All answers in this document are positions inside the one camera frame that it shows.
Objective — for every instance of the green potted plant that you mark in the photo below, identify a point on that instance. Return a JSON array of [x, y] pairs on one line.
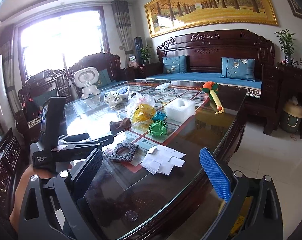
[[145, 52]]

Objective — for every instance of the glass-topped wooden coffee table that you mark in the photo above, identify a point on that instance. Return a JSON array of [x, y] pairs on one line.
[[203, 135]]

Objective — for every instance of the white robot toy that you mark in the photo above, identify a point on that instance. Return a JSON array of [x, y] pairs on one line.
[[87, 78]]

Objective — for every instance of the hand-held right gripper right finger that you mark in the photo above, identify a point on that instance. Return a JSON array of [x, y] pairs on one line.
[[215, 175]]

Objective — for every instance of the white remote control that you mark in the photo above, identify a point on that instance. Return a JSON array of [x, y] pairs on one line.
[[163, 86]]

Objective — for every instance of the carved wooden chair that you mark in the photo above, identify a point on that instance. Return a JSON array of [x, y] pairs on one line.
[[3, 167]]

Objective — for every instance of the white foam block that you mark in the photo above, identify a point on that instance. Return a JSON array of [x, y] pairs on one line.
[[183, 110]]

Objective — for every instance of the brown crumpled cloth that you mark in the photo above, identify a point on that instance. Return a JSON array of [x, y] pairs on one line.
[[119, 126]]

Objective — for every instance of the black tower speaker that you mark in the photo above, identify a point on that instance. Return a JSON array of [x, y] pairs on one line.
[[138, 50]]

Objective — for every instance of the green paper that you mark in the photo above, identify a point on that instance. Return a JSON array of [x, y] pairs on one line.
[[157, 128]]

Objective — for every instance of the carrot plush toy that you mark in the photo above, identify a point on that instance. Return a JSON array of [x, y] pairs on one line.
[[214, 97]]

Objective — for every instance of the bamboo plant in blue vase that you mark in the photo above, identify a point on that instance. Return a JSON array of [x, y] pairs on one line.
[[286, 42]]

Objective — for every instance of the carved dark wooden sofa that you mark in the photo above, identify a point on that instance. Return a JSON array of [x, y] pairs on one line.
[[215, 47]]

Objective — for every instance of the blue sofa seat pad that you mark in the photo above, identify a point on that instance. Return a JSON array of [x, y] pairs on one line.
[[190, 76]]

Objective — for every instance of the patterned curtain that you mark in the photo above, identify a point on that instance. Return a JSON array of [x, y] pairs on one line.
[[9, 62], [122, 30]]

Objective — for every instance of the green bin with beige lid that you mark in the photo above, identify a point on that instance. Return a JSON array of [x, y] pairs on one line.
[[292, 120]]

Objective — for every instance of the dark framed wall hanging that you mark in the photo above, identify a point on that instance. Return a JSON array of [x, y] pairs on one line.
[[293, 2]]

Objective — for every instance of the white crumpled plastic bag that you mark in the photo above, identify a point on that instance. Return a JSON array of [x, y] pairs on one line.
[[112, 98]]

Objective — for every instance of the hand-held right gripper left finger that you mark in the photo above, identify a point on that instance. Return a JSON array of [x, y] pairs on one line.
[[88, 172]]

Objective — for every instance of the blue floral cushion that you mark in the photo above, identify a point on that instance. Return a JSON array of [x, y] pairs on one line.
[[174, 64], [237, 67]]

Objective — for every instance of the carved wooden armchair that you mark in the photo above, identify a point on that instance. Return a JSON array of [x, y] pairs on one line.
[[111, 62], [51, 82]]

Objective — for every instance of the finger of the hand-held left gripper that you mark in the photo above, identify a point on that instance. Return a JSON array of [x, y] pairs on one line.
[[91, 145], [77, 137]]

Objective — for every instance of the white cardboard piece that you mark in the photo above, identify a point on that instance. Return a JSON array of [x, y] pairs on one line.
[[163, 165]]

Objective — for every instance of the clear bag with yellow contents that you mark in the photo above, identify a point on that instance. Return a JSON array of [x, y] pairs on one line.
[[141, 112]]

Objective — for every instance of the bright window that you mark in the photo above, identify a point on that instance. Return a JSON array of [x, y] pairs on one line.
[[61, 37]]

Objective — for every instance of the gold framed tree painting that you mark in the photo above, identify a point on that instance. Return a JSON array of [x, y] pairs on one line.
[[203, 2]]

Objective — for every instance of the dark wooden console table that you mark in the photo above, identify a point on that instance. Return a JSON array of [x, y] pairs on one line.
[[295, 80]]

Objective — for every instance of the black foam square with hole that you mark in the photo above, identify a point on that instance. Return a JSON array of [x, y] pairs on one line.
[[129, 155]]

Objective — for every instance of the teal paper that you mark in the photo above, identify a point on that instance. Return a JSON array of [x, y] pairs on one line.
[[159, 116]]

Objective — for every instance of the teal armchair cushion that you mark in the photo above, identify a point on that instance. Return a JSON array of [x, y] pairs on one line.
[[104, 78]]

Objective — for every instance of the white bowl with blue cloth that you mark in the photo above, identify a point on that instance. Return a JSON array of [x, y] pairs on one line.
[[123, 92]]

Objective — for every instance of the wooden corner table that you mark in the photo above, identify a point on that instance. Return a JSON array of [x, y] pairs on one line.
[[151, 70]]

